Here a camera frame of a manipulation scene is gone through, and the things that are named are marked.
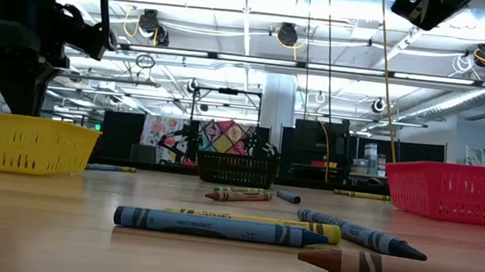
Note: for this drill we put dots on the blue crayon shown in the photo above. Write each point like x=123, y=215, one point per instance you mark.
x=288, y=197
x=217, y=227
x=361, y=234
x=101, y=167

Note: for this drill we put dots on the colourful patchwork quilt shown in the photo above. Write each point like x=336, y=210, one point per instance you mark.
x=225, y=136

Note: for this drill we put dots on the green exit sign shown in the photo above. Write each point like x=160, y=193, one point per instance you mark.
x=97, y=127

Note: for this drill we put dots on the black plastic basket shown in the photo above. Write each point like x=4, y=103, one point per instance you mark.
x=237, y=171

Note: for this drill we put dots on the black divider panel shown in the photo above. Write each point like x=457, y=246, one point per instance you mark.
x=121, y=136
x=417, y=152

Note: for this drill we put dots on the black robot station frame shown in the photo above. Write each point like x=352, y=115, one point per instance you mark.
x=227, y=90

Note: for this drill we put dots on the long ceiling light strip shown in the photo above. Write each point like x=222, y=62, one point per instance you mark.
x=253, y=59

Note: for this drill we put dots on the red and yellow box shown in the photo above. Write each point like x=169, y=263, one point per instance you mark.
x=323, y=164

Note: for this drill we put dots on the white structural column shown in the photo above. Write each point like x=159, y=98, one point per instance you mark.
x=277, y=112

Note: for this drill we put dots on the yellow plastic basket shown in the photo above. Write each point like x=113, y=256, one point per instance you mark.
x=26, y=143

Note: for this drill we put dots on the red plastic basket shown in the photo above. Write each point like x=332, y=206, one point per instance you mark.
x=453, y=194

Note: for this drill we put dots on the black cabinet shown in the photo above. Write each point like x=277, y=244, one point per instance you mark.
x=307, y=146

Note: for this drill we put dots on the stacked storage bins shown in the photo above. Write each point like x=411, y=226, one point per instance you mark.
x=370, y=156

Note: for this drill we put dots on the yellow-green crayon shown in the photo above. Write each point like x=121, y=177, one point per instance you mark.
x=238, y=189

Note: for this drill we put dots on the black background robot arm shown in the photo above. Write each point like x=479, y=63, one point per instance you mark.
x=268, y=149
x=176, y=141

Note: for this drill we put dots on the floral patterned cloth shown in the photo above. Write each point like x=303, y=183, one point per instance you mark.
x=154, y=133

